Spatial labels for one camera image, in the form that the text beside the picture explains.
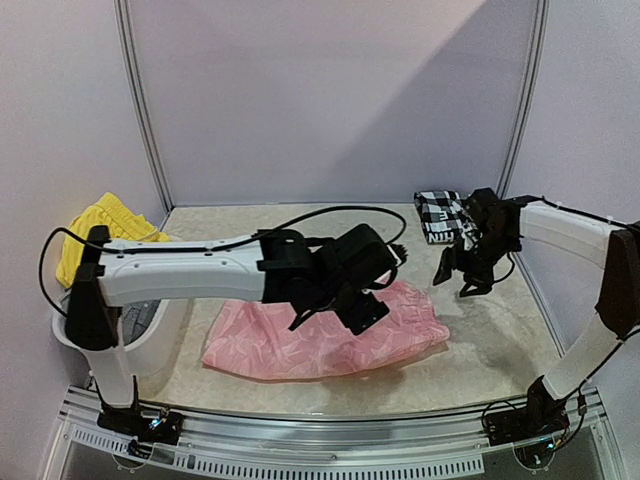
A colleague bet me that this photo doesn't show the left aluminium frame post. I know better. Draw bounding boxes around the left aluminium frame post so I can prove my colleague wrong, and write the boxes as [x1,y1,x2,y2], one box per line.
[114,0,175,213]

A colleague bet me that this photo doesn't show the white plastic laundry basket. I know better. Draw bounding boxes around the white plastic laundry basket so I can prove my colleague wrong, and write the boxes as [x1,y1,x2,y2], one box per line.
[49,297,194,379]

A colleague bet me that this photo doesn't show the yellow shorts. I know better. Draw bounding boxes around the yellow shorts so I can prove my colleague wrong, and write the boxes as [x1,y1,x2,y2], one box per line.
[54,192,174,290]

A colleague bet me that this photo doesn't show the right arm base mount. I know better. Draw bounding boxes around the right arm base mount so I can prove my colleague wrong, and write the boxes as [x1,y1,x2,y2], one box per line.
[481,383,587,451]

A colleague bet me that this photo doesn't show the pink printed garment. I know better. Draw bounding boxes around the pink printed garment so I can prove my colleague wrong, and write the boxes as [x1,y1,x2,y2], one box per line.
[201,281,450,382]

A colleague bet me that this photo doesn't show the grey garment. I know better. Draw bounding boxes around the grey garment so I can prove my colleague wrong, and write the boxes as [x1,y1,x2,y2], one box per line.
[121,300,160,345]

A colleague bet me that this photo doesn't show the black white plaid shirt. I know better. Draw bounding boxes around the black white plaid shirt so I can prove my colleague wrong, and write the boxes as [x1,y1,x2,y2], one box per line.
[413,190,477,244]

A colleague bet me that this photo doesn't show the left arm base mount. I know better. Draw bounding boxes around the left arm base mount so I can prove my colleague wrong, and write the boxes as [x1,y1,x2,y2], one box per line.
[97,400,186,445]

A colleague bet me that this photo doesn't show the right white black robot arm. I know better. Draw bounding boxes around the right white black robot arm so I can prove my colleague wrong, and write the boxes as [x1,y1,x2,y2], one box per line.
[433,188,639,436]

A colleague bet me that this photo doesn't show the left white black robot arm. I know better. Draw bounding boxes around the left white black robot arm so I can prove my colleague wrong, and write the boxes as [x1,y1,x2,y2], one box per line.
[52,208,407,434]

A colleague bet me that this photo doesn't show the right aluminium frame post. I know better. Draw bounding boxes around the right aluminium frame post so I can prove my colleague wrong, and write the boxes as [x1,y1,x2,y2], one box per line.
[497,0,550,198]

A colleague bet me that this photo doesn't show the aluminium frame post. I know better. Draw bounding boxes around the aluminium frame post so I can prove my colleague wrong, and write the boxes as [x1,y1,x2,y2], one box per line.
[114,0,175,213]
[497,0,550,198]

